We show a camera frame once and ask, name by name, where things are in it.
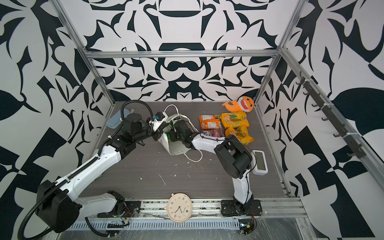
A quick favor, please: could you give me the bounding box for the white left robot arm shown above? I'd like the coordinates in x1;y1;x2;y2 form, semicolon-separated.
17;100;167;240

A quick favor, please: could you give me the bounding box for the orange snack packet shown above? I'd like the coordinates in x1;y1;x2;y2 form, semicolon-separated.
199;115;222;130

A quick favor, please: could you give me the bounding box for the orange shark plush toy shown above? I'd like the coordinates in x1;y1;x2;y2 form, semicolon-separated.
222;96;255;113

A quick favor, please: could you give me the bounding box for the yellow snack packet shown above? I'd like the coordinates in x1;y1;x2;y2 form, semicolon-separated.
225;126;254;145
220;111;250;129

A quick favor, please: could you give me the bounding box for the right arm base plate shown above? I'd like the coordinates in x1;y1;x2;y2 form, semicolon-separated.
221;196;263;217

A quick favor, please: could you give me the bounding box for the round wooden clock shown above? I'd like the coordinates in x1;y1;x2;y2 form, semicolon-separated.
166;193;193;223

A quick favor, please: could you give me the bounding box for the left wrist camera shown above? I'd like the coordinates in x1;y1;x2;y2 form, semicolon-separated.
154;112;168;123

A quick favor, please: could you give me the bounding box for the white green paper bag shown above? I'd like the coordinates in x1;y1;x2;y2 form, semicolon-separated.
157;104;203;163

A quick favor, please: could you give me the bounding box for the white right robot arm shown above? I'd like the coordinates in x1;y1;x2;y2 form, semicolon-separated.
170;120;269;210

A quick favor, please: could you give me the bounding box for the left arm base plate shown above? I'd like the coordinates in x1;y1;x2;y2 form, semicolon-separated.
97;201;142;218

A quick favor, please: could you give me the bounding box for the purple berries candy packet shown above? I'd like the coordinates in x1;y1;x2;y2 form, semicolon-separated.
202;129;225;138

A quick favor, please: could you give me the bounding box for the wall hook rail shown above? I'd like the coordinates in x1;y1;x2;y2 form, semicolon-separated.
296;72;367;159

